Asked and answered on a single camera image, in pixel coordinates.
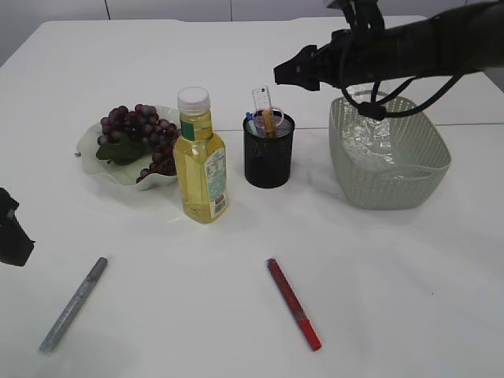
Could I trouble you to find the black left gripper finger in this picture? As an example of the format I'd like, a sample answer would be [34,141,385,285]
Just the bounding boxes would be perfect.
[0,187,35,267]

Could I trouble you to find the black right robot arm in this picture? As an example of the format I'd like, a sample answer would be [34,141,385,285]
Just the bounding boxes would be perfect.
[273,1,503,91]

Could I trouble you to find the gold glitter pen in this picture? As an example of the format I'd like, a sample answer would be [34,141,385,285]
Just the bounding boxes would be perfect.
[262,109,276,139]

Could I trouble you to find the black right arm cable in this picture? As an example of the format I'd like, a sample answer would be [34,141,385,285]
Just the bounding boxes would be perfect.
[338,0,504,121]

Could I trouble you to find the frosted wavy glass plate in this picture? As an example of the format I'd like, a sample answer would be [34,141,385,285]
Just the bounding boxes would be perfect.
[76,106,180,190]

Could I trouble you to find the red glitter pen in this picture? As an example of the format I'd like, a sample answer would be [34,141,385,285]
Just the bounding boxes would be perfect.
[266,258,322,351]

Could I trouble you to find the yellow oil bottle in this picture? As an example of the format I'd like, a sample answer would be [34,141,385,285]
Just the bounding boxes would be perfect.
[173,87,228,224]

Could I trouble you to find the pink scissors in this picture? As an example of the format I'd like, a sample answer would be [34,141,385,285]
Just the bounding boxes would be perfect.
[254,108,284,138]

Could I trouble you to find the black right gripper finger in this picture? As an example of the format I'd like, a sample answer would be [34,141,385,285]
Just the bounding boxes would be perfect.
[273,45,320,91]

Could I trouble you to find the clear plastic ruler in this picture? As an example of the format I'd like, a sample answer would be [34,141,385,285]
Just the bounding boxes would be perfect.
[252,86,272,114]

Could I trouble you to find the silver glitter pen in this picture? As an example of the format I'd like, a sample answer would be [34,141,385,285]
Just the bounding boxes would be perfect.
[39,257,108,354]

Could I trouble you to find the clear crinkled plastic sheet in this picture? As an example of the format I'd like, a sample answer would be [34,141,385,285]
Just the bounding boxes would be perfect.
[340,98,395,170]

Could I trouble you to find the grey-green woven plastic basket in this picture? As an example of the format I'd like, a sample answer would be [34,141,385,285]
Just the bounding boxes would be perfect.
[329,97,451,210]

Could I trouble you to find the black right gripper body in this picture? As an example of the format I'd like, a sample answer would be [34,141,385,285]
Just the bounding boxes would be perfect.
[314,26,402,89]

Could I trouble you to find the purple artificial grape bunch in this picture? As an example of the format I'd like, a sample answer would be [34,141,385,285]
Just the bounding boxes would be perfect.
[95,103,181,183]

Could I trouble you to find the blue scissors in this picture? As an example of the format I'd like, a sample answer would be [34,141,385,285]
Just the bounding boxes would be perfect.
[246,112,260,136]

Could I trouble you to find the black mesh pen holder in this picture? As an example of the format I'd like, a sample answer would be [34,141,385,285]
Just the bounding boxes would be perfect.
[243,114,295,189]

